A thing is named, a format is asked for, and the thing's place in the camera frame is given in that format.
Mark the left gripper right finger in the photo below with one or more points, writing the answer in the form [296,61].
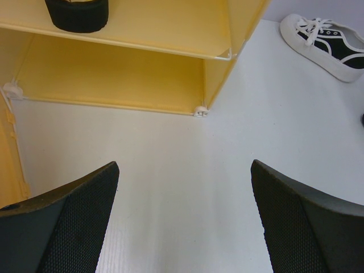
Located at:
[305,229]

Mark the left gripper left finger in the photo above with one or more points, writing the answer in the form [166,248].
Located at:
[62,230]

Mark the yellow cabinet door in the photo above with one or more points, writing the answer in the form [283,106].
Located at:
[13,184]

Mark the gold loafer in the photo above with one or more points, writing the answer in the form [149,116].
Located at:
[78,16]

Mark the yellow plastic shoe cabinet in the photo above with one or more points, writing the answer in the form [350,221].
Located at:
[164,56]

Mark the black white sneaker far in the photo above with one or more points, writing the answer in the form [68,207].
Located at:
[336,48]

